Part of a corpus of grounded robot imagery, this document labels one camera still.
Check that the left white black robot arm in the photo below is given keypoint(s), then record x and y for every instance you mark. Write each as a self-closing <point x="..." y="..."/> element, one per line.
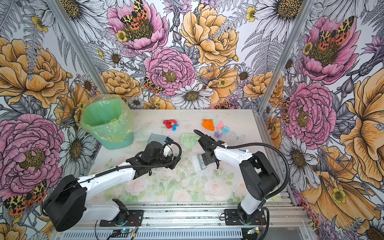
<point x="69" y="202"/>

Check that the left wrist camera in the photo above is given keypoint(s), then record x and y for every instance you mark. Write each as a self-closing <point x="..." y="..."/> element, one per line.
<point x="167" y="149"/>

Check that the pink paper scrap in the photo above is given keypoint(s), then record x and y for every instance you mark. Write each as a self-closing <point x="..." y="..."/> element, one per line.
<point x="220" y="125"/>

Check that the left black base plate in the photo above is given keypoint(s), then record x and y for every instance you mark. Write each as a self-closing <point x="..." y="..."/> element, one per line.
<point x="129" y="218"/>

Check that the green bin with bag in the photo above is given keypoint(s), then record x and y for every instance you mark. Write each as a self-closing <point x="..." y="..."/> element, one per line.
<point x="109" y="120"/>

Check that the red paper scrap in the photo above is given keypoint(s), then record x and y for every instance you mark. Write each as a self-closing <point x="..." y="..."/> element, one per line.
<point x="170" y="123"/>

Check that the aluminium rail frame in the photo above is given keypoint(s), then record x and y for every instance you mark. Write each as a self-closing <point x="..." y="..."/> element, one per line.
<point x="216" y="221"/>

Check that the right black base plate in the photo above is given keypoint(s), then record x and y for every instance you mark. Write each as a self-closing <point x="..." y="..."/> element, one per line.
<point x="237" y="217"/>

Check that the grey-green hand brush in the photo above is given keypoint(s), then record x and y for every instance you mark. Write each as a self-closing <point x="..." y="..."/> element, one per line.
<point x="202" y="161"/>

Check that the light blue paper scrap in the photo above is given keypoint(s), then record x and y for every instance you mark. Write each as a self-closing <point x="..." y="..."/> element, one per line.
<point x="225" y="130"/>

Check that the purple paper scrap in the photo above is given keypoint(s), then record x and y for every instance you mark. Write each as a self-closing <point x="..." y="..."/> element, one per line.
<point x="218" y="134"/>

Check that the light green paper scrap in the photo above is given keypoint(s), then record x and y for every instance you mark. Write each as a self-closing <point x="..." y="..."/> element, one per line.
<point x="188" y="140"/>

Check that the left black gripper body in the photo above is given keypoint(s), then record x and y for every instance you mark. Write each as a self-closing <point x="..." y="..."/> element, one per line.
<point x="164" y="161"/>

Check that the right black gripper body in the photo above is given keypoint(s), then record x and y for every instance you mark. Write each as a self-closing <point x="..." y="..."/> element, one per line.
<point x="209" y="160"/>

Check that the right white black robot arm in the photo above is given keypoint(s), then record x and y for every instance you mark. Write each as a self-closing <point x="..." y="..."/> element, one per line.
<point x="258" y="174"/>

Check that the small blue paper scrap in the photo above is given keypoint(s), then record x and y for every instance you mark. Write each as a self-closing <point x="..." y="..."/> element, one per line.
<point x="174" y="127"/>

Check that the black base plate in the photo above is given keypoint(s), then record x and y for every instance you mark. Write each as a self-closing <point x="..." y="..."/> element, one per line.
<point x="129" y="218"/>
<point x="237" y="217"/>

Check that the orange paper scrap far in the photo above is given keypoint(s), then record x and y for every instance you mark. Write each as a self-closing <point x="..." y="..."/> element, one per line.
<point x="208" y="124"/>

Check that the grey-green plastic dustpan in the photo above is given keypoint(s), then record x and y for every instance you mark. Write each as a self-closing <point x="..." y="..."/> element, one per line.
<point x="157" y="138"/>

